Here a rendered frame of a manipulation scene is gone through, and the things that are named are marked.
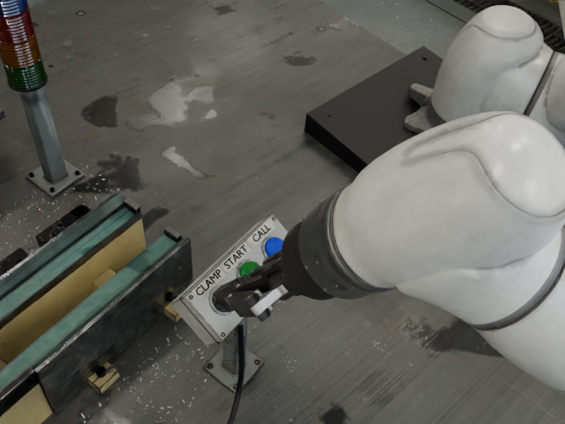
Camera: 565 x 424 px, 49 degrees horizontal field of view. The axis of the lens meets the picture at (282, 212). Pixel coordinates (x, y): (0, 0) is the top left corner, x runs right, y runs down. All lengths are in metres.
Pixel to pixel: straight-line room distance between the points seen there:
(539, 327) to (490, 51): 0.80
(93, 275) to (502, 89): 0.79
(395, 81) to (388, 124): 0.15
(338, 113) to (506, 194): 0.99
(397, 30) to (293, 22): 1.63
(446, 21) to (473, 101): 2.23
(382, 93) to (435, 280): 1.02
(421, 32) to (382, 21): 0.20
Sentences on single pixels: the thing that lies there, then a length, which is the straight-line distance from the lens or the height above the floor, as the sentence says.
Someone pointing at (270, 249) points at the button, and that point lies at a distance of 0.79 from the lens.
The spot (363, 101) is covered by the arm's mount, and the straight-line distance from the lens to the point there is 1.39.
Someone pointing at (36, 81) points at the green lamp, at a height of 1.04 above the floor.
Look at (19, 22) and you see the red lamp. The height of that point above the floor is 1.15.
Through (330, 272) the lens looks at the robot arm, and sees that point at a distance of 0.49.
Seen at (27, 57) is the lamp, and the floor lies 1.09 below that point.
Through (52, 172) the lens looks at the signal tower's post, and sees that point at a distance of 1.25.
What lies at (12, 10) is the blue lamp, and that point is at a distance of 1.04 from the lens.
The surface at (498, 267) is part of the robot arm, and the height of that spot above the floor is 1.38.
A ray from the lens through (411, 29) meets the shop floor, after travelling 3.33.
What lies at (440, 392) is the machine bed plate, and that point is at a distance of 1.04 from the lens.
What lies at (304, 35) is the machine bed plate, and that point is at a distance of 1.66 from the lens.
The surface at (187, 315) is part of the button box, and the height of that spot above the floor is 1.05.
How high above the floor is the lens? 1.69
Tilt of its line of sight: 48 degrees down
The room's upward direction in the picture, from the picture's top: 6 degrees clockwise
